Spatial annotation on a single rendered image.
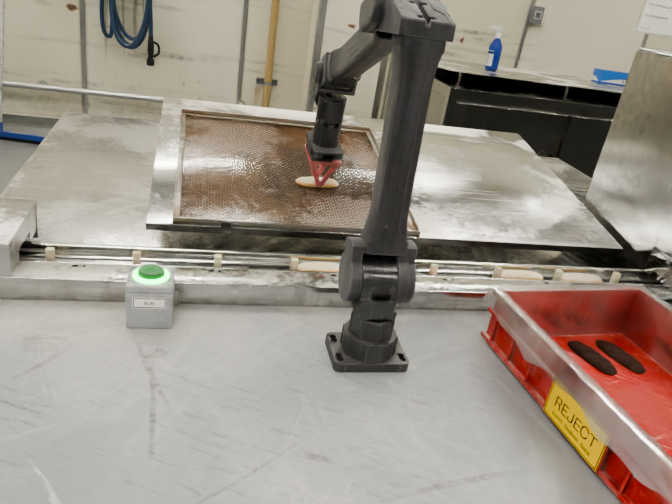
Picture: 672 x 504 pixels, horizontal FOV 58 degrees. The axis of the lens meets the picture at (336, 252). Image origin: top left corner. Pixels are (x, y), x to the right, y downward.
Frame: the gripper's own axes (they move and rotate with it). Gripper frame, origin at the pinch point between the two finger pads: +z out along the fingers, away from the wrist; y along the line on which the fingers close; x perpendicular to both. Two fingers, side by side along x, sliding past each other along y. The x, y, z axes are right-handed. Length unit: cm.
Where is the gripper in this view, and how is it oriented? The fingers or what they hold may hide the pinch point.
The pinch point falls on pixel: (318, 178)
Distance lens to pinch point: 137.1
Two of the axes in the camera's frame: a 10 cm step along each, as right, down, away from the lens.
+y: 2.2, 6.0, -7.7
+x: 9.6, 0.1, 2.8
